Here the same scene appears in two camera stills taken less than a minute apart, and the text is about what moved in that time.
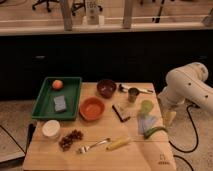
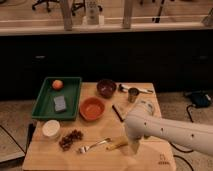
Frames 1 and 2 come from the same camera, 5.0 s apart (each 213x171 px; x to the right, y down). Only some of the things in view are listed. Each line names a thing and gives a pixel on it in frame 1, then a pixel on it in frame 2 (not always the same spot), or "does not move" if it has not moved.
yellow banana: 118,144 does not move
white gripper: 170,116 -> 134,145
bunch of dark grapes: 66,141 does not move
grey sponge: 60,104 does not move
